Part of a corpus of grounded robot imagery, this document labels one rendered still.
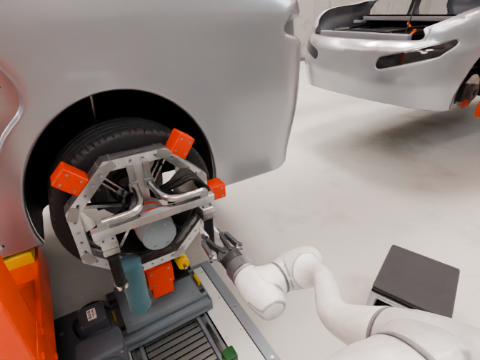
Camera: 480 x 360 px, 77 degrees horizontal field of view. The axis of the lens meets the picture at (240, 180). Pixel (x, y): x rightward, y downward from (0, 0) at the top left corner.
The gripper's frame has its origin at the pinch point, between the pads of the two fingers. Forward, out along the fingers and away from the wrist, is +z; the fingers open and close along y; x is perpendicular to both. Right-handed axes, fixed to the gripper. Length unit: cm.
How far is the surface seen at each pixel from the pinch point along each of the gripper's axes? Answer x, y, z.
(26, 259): -12, -63, 39
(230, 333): -75, 9, 5
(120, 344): -43, -41, 5
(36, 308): -15, -61, 13
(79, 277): -83, -55, 100
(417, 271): -49, 103, -34
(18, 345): -1, -61, -13
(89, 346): -42, -51, 10
